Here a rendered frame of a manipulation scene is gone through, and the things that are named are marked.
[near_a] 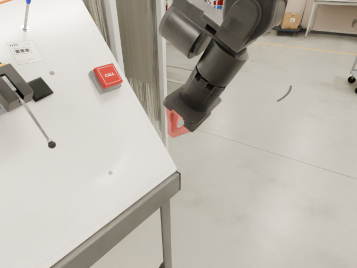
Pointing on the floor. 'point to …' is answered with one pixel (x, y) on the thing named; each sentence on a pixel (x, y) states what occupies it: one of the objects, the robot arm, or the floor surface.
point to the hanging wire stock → (136, 48)
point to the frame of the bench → (165, 215)
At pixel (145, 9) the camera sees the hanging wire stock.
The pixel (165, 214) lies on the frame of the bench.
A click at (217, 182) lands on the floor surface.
